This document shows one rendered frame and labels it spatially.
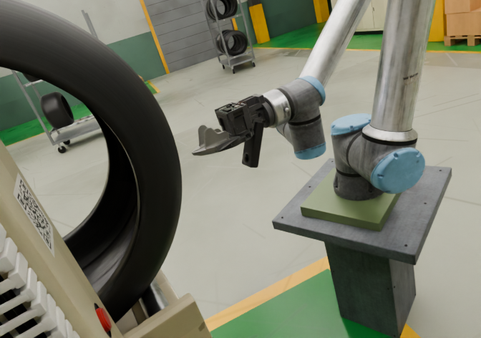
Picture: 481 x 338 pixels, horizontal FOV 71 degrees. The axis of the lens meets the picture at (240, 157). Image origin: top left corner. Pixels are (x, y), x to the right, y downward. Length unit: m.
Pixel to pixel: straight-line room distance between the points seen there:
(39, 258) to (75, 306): 0.06
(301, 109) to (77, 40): 0.54
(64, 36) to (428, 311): 1.63
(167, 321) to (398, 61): 0.79
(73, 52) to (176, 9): 11.33
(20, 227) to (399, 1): 0.90
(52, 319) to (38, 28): 0.35
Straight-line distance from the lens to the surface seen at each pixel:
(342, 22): 1.04
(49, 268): 0.36
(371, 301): 1.55
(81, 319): 0.40
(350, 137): 1.15
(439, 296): 1.81
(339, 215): 1.20
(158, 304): 0.67
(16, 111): 12.13
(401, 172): 1.04
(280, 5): 13.04
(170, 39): 11.74
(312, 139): 0.91
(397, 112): 1.00
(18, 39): 0.52
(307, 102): 0.87
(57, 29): 0.54
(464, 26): 5.76
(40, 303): 0.33
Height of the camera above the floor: 1.35
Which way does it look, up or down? 23 degrees down
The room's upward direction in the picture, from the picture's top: 17 degrees counter-clockwise
